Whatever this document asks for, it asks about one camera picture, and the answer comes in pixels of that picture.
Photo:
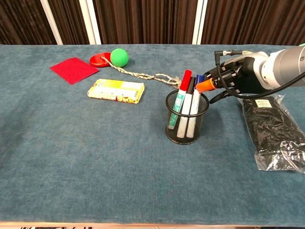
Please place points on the black capped marker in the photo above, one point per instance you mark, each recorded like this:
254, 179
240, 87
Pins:
187, 102

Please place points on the red capped marker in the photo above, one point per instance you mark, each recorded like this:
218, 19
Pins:
182, 95

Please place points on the blue capped marker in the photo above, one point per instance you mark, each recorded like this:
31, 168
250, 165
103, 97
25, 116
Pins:
196, 102

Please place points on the black mesh pen cup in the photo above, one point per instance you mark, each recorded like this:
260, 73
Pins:
188, 138

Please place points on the yellow snack packet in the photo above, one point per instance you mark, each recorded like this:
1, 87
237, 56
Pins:
116, 91

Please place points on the red round disc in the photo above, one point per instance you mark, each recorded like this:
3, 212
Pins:
98, 60

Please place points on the green rubber ball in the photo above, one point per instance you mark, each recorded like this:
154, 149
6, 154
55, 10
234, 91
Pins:
119, 57

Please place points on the red felt square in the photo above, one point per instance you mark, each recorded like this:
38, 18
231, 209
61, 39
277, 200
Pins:
74, 70

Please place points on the blue table cloth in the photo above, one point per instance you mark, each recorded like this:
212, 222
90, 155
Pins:
95, 155

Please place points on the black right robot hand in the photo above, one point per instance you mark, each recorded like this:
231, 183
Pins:
240, 74

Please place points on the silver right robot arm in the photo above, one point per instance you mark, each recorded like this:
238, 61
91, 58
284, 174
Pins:
278, 66

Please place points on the black cloth in plastic bag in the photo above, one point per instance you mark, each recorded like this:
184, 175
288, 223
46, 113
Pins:
269, 126

